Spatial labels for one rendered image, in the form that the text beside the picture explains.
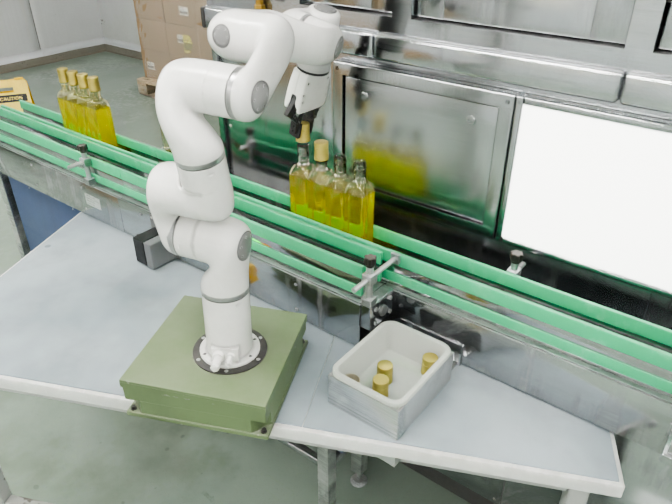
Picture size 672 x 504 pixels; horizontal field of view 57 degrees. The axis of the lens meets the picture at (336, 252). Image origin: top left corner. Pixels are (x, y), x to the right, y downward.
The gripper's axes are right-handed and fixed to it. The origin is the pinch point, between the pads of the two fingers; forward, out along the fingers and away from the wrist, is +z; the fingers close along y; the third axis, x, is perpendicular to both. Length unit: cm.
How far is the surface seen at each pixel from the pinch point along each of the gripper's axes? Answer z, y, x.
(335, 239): 18.1, 6.1, 21.0
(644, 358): 1, 3, 89
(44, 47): 250, -227, -523
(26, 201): 85, 16, -107
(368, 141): 1.9, -12.7, 11.8
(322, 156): 3.4, 1.0, 8.5
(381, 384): 24, 27, 53
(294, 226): 22.4, 6.4, 8.6
